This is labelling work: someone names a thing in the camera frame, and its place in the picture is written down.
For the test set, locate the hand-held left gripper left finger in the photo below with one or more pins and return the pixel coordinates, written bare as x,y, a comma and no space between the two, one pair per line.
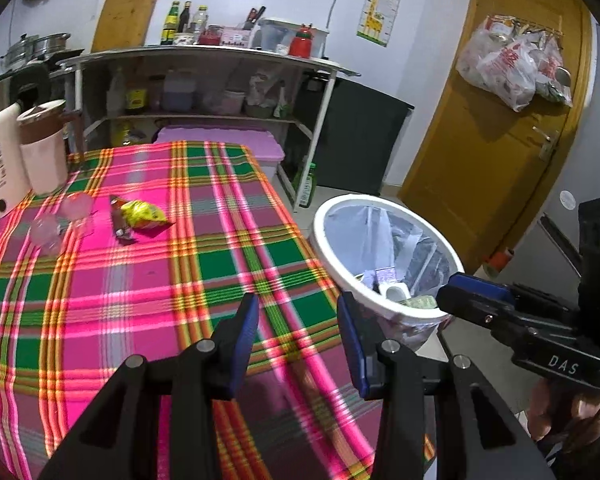
245,330

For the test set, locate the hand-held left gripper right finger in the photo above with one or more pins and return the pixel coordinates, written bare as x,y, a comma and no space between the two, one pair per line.
352,340

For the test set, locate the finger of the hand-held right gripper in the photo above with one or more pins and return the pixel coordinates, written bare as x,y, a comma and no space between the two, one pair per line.
480,312
480,285

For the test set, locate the white trash bin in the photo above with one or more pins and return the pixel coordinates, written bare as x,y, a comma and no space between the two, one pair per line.
350,285

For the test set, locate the olive green paper wrapper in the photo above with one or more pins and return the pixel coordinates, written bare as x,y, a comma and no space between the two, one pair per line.
422,302

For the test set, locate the purple white carton box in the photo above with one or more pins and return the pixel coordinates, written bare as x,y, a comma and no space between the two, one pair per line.
386,276

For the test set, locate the person's right hand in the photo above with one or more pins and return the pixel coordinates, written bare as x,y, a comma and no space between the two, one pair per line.
555,410

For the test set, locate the orange floor object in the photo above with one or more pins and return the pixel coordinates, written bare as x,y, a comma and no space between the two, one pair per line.
500,259

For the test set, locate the clear plastic bin liner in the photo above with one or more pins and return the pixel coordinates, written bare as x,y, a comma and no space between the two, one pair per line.
360,230

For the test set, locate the pink green plaid tablecloth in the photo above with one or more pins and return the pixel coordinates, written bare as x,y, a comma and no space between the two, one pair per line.
130,310

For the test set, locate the yellow wooden door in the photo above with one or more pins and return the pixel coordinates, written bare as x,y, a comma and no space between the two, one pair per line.
480,160

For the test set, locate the green plastic bottle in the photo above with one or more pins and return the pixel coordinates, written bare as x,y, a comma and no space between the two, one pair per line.
307,190

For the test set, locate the yellow snack wrapper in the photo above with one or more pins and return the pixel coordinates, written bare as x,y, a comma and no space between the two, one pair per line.
142,214

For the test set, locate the brown snack wrapper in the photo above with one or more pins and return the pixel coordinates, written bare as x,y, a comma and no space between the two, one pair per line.
119,217

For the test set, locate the black cabinet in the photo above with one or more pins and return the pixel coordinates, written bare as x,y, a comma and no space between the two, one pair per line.
360,135

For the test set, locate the purple plastic storage box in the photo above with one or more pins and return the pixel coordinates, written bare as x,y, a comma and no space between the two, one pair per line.
230,136

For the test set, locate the clear plastic cup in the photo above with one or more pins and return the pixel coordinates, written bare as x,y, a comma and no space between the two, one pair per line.
45,232
77,206

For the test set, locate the white red print plastic bag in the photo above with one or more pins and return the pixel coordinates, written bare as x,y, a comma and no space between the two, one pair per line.
500,65

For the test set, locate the clear hanging plastic bag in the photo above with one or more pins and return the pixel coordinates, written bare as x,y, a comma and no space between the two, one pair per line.
552,75

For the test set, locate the green spray bottle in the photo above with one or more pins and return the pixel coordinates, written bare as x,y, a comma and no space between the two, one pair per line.
282,107

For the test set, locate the pink plastic tub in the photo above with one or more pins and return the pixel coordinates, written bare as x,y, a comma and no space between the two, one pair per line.
233,102

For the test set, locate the crumpled plastic bag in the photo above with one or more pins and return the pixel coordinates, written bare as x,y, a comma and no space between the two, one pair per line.
262,95

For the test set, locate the large translucent jug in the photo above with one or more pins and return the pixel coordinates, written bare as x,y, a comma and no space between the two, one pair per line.
179,92

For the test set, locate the dark bottle with yellow label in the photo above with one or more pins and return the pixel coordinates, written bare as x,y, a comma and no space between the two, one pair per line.
136,101

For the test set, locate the white plastic jug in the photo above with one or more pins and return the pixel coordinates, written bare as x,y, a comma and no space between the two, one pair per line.
116,95

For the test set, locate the white shelf rack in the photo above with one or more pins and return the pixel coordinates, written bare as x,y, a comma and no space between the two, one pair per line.
205,52

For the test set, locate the red thermos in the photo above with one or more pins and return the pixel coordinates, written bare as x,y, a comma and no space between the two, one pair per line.
301,45

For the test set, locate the pink plastic box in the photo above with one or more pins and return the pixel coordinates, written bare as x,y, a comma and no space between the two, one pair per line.
236,38

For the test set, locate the giraffe height chart poster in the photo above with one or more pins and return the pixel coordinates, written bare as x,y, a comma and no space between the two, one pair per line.
380,10

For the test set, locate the clear plastic container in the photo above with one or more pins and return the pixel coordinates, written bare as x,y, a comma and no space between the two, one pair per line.
280,35

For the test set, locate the knife block with knives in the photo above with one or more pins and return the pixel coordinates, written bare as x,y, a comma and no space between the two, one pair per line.
252,20

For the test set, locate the clear glass bottle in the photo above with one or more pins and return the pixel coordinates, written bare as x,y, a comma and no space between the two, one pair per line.
200,21

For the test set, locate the green glass bottle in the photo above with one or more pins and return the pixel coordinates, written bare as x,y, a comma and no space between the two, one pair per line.
169,25

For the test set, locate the dark glass bottle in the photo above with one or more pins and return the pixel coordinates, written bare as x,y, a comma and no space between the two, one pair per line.
185,20

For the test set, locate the black kettle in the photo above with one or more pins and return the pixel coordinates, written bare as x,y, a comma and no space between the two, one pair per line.
27,82

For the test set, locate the wooden cutting board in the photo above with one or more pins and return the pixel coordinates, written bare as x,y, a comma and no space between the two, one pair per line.
127,15

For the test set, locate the steel pot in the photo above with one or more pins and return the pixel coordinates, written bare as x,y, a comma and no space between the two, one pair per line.
52,45
19,52

